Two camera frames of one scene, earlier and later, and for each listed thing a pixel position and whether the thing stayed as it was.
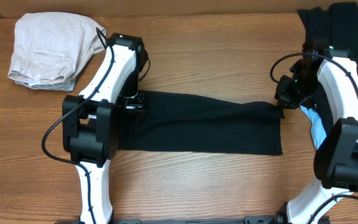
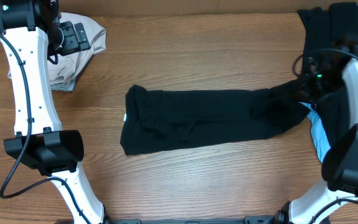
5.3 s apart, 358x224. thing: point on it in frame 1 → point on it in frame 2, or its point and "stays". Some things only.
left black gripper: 135,103 → 74,37
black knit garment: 340,24 stays
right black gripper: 284,98 → 305,91
